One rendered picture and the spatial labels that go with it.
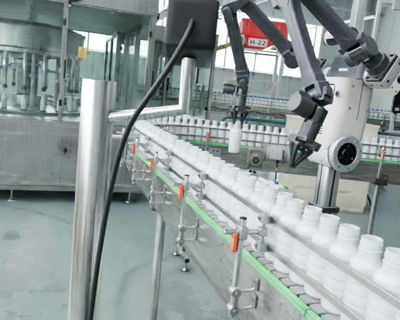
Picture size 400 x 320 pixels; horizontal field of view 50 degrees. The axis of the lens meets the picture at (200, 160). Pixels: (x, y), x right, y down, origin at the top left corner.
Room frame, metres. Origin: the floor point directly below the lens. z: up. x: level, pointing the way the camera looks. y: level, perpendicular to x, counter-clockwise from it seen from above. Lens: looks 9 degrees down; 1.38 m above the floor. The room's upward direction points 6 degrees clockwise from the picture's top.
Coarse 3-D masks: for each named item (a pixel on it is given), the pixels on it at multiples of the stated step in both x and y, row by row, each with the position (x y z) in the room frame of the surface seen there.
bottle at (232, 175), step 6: (228, 168) 1.27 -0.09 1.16; (234, 168) 1.29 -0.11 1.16; (228, 174) 1.27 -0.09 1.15; (234, 174) 1.26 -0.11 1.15; (228, 180) 1.26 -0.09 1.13; (234, 180) 1.26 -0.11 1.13; (228, 186) 1.25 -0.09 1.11; (222, 192) 1.26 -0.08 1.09; (222, 198) 1.26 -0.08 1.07; (228, 198) 1.25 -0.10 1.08; (222, 204) 1.26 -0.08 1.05; (228, 204) 1.25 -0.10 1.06; (228, 210) 1.25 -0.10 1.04; (222, 216) 1.25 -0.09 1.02
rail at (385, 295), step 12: (156, 144) 2.09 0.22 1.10; (192, 168) 1.53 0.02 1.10; (216, 180) 1.31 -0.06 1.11; (228, 192) 1.21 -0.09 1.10; (216, 204) 1.29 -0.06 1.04; (252, 204) 1.06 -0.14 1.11; (228, 216) 1.19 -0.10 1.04; (288, 228) 0.89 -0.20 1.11; (300, 240) 0.84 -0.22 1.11; (276, 252) 0.92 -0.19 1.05; (324, 252) 0.77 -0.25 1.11; (288, 264) 0.87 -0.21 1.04; (336, 264) 0.73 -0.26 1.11; (300, 276) 0.82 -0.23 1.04; (360, 276) 0.67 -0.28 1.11; (372, 288) 0.64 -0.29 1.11; (336, 300) 0.72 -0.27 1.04; (396, 300) 0.59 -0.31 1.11; (348, 312) 0.68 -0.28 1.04
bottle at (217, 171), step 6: (216, 162) 1.37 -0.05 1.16; (222, 162) 1.37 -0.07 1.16; (216, 168) 1.37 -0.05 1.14; (222, 168) 1.37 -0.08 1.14; (210, 174) 1.37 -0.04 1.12; (216, 174) 1.36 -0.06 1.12; (210, 186) 1.37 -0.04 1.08; (216, 186) 1.36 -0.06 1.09; (210, 192) 1.36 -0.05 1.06; (210, 198) 1.36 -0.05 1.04; (210, 204) 1.36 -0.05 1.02; (210, 210) 1.36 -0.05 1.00
